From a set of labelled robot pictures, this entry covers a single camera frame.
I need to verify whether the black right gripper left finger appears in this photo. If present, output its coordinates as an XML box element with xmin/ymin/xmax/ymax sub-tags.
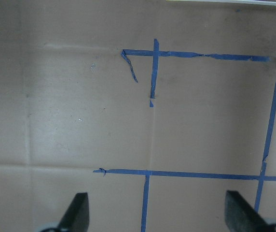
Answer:
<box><xmin>56</xmin><ymin>192</ymin><xmax>89</xmax><ymax>232</ymax></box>

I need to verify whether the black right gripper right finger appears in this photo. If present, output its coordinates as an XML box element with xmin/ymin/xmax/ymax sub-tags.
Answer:
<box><xmin>224</xmin><ymin>190</ymin><xmax>276</xmax><ymax>232</ymax></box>

